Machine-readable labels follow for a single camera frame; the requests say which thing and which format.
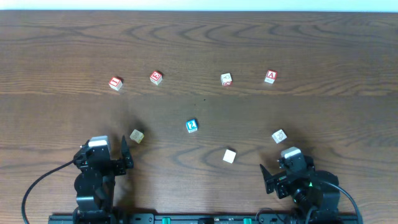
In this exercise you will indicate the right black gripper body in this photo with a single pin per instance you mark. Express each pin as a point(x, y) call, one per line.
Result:
point(282, 179)

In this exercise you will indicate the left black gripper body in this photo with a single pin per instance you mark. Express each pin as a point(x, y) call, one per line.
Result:
point(109, 165)

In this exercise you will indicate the blue number 2 block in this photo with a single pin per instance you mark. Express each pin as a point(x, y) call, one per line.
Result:
point(192, 125)

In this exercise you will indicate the red letter I block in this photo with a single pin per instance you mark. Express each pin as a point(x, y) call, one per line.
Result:
point(115, 83)

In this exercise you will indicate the red letter A block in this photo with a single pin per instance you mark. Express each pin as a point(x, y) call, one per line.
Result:
point(271, 76)

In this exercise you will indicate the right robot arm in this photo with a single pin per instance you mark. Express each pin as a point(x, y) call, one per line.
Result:
point(316, 201)

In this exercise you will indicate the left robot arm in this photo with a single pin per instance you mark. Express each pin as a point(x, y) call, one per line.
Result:
point(95, 184)

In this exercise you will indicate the yellow number 2 block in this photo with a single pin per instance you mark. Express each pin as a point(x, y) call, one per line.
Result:
point(136, 136)

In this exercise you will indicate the white turtle picture block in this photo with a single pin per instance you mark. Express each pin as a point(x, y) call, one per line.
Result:
point(279, 136)

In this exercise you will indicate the plain white top block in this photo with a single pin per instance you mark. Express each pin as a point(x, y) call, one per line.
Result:
point(229, 156)

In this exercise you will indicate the red letter E block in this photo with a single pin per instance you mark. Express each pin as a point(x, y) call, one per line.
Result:
point(156, 77)

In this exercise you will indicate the white block red bottom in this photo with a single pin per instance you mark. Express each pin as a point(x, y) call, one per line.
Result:
point(226, 79)

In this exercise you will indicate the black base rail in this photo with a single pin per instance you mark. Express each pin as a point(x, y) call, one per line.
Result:
point(148, 218)

